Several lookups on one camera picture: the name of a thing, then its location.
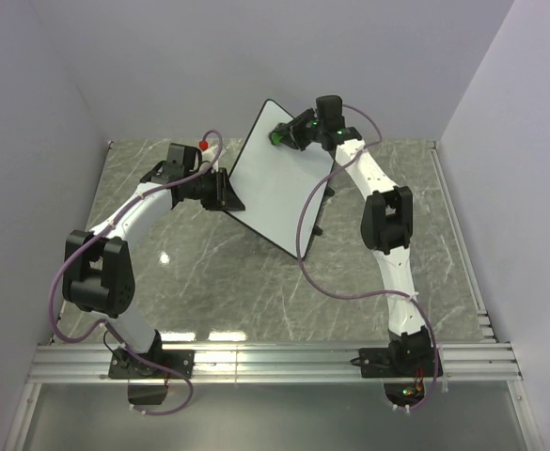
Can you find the green whiteboard eraser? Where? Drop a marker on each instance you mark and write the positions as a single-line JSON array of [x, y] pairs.
[[277, 138]]

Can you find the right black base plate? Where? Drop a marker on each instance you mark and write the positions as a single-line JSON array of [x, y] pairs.
[[392, 362]]

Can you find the aluminium rail frame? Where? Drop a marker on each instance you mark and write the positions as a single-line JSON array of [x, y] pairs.
[[273, 356]]

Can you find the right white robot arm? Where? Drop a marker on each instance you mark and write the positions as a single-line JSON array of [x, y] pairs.
[[386, 229]]

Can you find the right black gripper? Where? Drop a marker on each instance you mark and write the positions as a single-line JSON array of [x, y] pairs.
[[295, 126]]

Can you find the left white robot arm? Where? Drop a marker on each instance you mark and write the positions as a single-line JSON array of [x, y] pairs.
[[100, 279]]

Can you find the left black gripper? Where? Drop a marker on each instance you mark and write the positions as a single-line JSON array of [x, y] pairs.
[[226, 197]]

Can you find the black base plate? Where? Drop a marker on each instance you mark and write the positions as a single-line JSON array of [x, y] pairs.
[[392, 362], [124, 366]]

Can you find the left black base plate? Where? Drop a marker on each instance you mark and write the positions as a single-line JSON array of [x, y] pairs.
[[124, 366]]

